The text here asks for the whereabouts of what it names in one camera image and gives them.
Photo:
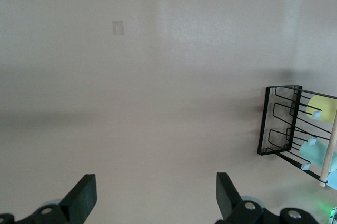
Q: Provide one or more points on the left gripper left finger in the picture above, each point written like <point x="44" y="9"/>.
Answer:
<point x="79" y="197"/>

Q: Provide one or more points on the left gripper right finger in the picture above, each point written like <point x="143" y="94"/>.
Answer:
<point x="227" y="197"/>

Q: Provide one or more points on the mint green plastic cup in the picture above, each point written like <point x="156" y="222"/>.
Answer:
<point x="313" y="153"/>

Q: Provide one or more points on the light blue plastic cup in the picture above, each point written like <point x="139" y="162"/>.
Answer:
<point x="333" y="180"/>

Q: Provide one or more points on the yellow plastic cup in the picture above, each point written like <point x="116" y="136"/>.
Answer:
<point x="322" y="108"/>

